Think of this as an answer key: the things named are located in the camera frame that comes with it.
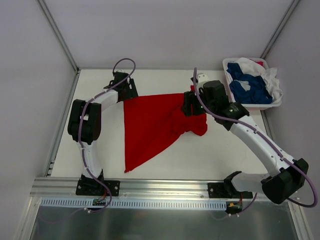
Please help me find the red t shirt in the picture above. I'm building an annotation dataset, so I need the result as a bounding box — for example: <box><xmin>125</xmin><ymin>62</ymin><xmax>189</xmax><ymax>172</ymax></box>
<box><xmin>123</xmin><ymin>93</ymin><xmax>208</xmax><ymax>173</ymax></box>

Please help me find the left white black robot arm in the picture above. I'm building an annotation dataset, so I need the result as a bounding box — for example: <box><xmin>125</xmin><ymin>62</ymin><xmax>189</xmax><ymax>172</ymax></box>
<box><xmin>67</xmin><ymin>71</ymin><xmax>138</xmax><ymax>195</ymax></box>

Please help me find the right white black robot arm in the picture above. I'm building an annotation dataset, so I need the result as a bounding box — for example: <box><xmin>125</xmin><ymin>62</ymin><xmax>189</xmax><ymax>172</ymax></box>
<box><xmin>181</xmin><ymin>80</ymin><xmax>309</xmax><ymax>204</ymax></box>

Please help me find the blue t shirt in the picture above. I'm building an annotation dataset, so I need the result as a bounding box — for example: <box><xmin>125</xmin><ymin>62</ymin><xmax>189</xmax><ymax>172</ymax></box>
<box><xmin>226</xmin><ymin>62</ymin><xmax>273</xmax><ymax>105</ymax></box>

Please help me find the white t shirt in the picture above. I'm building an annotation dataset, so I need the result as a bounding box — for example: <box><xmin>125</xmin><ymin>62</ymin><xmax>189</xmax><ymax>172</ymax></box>
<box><xmin>231</xmin><ymin>57</ymin><xmax>283</xmax><ymax>105</ymax></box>

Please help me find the white laundry basket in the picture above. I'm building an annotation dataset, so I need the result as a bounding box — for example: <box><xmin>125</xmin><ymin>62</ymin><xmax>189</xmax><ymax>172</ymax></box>
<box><xmin>222</xmin><ymin>57</ymin><xmax>283</xmax><ymax>110</ymax></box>

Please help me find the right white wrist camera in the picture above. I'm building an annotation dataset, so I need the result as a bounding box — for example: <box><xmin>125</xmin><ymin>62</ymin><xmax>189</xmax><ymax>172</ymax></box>
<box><xmin>196</xmin><ymin>72</ymin><xmax>210</xmax><ymax>84</ymax></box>

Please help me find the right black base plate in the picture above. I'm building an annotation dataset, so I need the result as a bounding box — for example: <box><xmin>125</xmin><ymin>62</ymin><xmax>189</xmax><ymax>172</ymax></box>
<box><xmin>207</xmin><ymin>182</ymin><xmax>253</xmax><ymax>199</ymax></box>

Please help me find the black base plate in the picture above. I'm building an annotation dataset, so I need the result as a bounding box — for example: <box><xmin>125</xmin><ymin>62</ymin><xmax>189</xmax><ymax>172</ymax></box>
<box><xmin>75</xmin><ymin>177</ymin><xmax>120</xmax><ymax>197</ymax></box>
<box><xmin>207</xmin><ymin>182</ymin><xmax>253</xmax><ymax>199</ymax></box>

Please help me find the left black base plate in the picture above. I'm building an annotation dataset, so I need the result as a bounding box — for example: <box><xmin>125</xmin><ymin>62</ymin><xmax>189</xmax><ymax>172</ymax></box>
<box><xmin>75</xmin><ymin>177</ymin><xmax>120</xmax><ymax>197</ymax></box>

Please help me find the white slotted cable duct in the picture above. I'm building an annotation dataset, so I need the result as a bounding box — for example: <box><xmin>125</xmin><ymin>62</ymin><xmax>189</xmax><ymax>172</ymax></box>
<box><xmin>40</xmin><ymin>197</ymin><xmax>227</xmax><ymax>211</ymax></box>

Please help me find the aluminium mounting rail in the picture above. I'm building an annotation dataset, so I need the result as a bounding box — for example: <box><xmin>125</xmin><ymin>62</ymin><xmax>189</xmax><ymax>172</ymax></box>
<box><xmin>29</xmin><ymin>176</ymin><xmax>301</xmax><ymax>201</ymax></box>

